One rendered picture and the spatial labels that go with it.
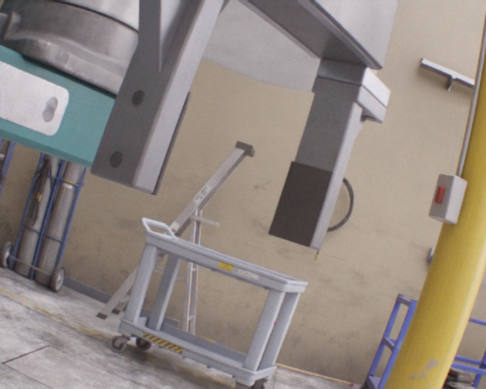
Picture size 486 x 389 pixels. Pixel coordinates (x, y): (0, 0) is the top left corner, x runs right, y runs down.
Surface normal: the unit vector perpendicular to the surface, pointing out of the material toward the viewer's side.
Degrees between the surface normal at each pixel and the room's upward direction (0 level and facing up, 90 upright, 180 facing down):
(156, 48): 120
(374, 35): 90
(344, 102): 90
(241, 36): 138
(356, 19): 90
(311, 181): 90
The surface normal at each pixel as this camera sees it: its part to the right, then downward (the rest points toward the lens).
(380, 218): -0.07, -0.06
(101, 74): 0.78, 0.24
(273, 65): -0.04, 0.92
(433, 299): -0.65, -0.24
